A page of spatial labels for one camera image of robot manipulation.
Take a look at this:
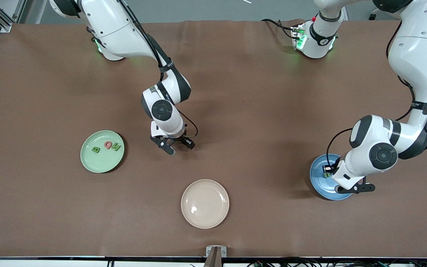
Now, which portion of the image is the blue plate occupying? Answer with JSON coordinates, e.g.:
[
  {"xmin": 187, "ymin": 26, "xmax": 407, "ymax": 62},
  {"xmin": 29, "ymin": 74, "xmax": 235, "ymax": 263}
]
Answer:
[{"xmin": 309, "ymin": 154, "xmax": 355, "ymax": 201}]

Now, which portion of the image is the beige plate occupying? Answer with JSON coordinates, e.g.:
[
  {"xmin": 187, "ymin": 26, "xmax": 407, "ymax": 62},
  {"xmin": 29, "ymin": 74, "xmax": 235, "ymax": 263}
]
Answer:
[{"xmin": 181, "ymin": 179, "xmax": 230, "ymax": 229}]

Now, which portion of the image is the brown table cover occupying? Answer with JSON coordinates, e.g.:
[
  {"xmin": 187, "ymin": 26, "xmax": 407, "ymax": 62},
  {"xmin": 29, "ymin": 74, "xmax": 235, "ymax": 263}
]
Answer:
[{"xmin": 0, "ymin": 19, "xmax": 427, "ymax": 259}]

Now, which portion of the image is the green plate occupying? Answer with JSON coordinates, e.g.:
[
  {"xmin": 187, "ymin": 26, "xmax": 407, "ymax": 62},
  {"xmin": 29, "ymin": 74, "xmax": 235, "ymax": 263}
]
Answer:
[{"xmin": 80, "ymin": 130, "xmax": 125, "ymax": 174}]

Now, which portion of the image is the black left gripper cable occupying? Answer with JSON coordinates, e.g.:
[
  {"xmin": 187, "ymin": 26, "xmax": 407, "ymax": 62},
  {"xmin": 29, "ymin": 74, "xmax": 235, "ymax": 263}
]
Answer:
[{"xmin": 326, "ymin": 20, "xmax": 427, "ymax": 165}]

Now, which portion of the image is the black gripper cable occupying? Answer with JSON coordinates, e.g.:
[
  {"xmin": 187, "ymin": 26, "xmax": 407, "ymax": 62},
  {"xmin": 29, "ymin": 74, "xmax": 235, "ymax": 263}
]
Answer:
[
  {"xmin": 117, "ymin": 0, "xmax": 199, "ymax": 139},
  {"xmin": 326, "ymin": 20, "xmax": 427, "ymax": 165}
]

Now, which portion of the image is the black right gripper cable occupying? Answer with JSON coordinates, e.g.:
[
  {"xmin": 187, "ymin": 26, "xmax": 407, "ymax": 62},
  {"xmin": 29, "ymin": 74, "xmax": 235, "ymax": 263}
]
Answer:
[{"xmin": 117, "ymin": 0, "xmax": 199, "ymax": 139}]

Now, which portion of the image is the black cable bundle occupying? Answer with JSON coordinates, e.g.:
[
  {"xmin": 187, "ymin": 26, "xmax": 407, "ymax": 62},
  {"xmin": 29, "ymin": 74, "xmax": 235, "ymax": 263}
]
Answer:
[{"xmin": 247, "ymin": 257, "xmax": 427, "ymax": 267}]

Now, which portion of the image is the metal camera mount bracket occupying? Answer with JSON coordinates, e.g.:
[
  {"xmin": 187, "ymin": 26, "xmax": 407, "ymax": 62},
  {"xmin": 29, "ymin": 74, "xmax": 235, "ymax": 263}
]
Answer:
[{"xmin": 204, "ymin": 245, "xmax": 227, "ymax": 267}]

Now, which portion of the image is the black left arm base cable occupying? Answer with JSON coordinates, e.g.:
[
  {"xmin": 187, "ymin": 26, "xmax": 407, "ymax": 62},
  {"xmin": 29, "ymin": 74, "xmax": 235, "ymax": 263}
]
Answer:
[{"xmin": 261, "ymin": 18, "xmax": 296, "ymax": 40}]

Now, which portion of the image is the aluminium frame profile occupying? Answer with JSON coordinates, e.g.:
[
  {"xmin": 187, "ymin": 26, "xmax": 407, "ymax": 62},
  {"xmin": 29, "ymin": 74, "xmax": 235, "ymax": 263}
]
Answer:
[{"xmin": 0, "ymin": 0, "xmax": 25, "ymax": 33}]

